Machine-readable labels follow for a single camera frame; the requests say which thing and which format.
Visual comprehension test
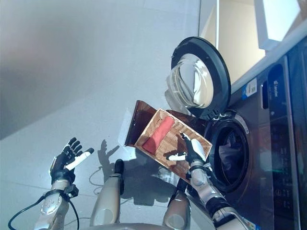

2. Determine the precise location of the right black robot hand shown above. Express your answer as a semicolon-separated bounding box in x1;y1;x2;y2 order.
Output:
165;133;207;166

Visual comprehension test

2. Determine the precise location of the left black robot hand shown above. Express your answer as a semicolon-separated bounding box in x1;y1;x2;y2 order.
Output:
49;138;94;185

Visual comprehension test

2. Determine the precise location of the dark grey washing machine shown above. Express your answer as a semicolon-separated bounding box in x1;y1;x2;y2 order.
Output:
186;55;307;230

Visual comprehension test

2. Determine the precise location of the round glass washing machine door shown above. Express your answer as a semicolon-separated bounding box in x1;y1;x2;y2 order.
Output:
165;36;232;120

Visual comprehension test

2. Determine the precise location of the rolled coral red cloth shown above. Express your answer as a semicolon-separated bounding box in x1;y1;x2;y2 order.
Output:
142;116;175;154

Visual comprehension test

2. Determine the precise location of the rectangular wicker basket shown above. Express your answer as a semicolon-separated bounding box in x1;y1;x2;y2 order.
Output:
134;108;213;185

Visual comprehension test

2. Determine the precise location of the left silver robot leg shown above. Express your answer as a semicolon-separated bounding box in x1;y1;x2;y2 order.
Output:
89;159;126;228

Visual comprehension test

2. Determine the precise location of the silver robot leg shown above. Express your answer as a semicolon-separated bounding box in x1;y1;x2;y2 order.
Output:
163;178;193;229
89;159;126;228

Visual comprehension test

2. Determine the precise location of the right silver robot leg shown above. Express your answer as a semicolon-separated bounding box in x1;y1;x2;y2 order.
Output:
163;178;193;229

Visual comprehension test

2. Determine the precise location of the brown translucent acrylic stool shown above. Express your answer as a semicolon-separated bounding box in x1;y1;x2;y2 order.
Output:
124;100;207;147

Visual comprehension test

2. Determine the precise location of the small blue sticker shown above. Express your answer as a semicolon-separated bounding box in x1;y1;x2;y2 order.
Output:
241;77;258;101

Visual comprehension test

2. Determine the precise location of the large blue energy label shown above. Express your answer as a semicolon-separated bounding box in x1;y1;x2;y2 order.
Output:
242;216;257;230

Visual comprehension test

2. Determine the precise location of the silver robot torso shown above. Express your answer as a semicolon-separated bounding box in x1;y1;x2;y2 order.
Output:
78;222;218;230

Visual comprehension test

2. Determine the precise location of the dark grey dryer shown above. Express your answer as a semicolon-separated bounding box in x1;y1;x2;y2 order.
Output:
286;35;307;230

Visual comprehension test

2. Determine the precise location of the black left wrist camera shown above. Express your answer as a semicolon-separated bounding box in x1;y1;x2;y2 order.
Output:
64;184;80;198

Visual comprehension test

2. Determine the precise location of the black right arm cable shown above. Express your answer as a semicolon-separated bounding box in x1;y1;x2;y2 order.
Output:
205;164;224;185

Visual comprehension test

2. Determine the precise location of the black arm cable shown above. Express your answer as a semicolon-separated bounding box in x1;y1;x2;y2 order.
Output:
205;164;224;185
7;191;80;230

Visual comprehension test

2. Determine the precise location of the thin white floor cable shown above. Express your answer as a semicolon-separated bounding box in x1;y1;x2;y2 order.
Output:
89;166;104;195

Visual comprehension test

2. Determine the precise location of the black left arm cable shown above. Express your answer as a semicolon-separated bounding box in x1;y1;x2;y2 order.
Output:
7;191;80;230

